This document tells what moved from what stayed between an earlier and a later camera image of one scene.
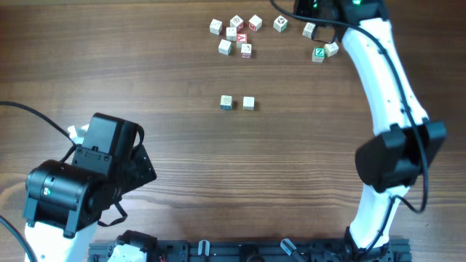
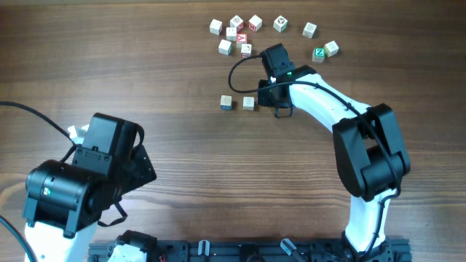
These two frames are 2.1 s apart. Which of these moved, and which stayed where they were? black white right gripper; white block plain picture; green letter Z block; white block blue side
Moved: black white right gripper
Stayed: white block blue side; green letter Z block; white block plain picture
